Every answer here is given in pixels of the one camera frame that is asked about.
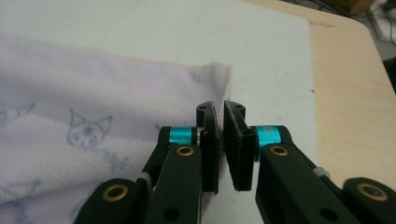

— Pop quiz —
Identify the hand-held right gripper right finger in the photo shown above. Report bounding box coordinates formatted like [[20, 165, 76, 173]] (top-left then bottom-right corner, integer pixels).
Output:
[[222, 99, 283, 192]]

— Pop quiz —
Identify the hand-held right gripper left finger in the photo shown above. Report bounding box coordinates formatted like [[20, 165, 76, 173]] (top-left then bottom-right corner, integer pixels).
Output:
[[160, 100, 221, 195]]

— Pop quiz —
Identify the lilac printed towel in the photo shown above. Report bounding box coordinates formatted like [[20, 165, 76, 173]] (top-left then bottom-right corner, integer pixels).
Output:
[[0, 32, 233, 224]]

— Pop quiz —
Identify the white grid mat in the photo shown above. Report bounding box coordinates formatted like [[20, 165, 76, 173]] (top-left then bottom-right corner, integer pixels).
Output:
[[0, 0, 318, 224]]

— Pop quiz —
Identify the large brown cardboard box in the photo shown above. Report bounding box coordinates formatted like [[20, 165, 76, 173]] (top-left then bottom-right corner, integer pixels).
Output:
[[321, 0, 375, 17]]

